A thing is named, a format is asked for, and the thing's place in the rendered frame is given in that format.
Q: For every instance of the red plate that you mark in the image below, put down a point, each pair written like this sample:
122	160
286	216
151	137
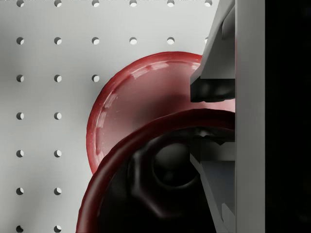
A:
116	109

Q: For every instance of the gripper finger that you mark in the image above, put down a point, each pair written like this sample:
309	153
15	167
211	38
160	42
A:
218	174
216	72

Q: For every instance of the red mug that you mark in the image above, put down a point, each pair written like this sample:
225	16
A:
121	150

